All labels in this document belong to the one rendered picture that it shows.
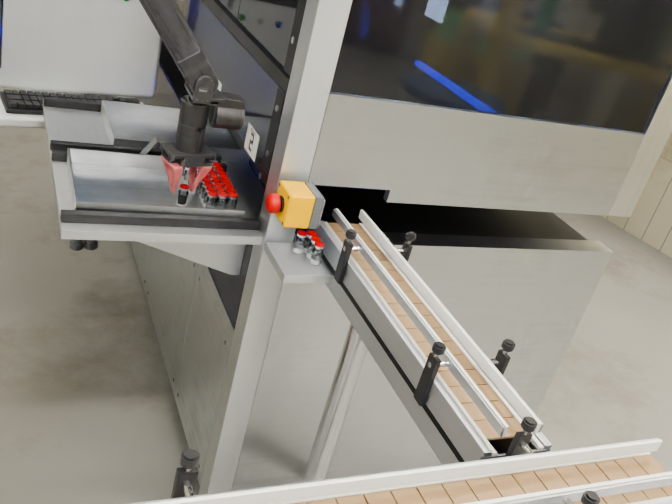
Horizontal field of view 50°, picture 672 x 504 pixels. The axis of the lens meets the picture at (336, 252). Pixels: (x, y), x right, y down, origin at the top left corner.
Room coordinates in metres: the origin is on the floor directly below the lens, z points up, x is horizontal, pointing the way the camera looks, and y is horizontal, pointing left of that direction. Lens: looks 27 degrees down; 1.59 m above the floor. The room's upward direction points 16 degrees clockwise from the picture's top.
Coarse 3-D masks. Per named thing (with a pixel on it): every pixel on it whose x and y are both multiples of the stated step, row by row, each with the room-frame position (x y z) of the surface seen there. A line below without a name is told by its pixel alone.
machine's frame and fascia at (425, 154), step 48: (336, 96) 1.40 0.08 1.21; (336, 144) 1.41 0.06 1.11; (384, 144) 1.46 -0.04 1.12; (432, 144) 1.52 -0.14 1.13; (480, 144) 1.58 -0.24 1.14; (528, 144) 1.64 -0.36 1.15; (576, 144) 1.71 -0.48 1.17; (624, 144) 1.78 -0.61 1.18; (432, 192) 1.54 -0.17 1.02; (480, 192) 1.60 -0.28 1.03; (528, 192) 1.67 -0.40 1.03; (576, 192) 1.74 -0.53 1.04; (624, 192) 1.81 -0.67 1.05
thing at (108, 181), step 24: (72, 168) 1.37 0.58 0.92; (96, 168) 1.47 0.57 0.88; (120, 168) 1.50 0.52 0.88; (144, 168) 1.54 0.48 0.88; (72, 192) 1.30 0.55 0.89; (96, 192) 1.36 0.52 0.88; (120, 192) 1.39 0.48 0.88; (144, 192) 1.42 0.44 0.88; (168, 192) 1.45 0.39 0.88; (216, 216) 1.37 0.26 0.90; (240, 216) 1.39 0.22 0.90
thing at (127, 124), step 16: (112, 112) 1.82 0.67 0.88; (128, 112) 1.84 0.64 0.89; (144, 112) 1.86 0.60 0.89; (160, 112) 1.88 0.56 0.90; (176, 112) 1.90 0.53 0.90; (112, 128) 1.64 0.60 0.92; (128, 128) 1.75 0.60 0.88; (144, 128) 1.78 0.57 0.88; (160, 128) 1.81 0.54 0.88; (176, 128) 1.84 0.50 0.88; (208, 128) 1.91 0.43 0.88; (112, 144) 1.60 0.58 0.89; (128, 144) 1.60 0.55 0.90; (144, 144) 1.62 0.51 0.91; (208, 144) 1.79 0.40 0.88; (224, 144) 1.82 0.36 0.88; (224, 160) 1.72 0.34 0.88; (240, 160) 1.74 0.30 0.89
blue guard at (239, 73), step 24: (192, 0) 2.16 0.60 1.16; (192, 24) 2.13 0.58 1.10; (216, 24) 1.91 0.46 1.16; (216, 48) 1.88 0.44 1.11; (240, 48) 1.71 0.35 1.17; (216, 72) 1.85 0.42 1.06; (240, 72) 1.68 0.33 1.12; (264, 72) 1.54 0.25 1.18; (240, 96) 1.65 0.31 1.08; (264, 96) 1.51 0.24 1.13; (264, 120) 1.49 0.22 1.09; (264, 144) 1.46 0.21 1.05
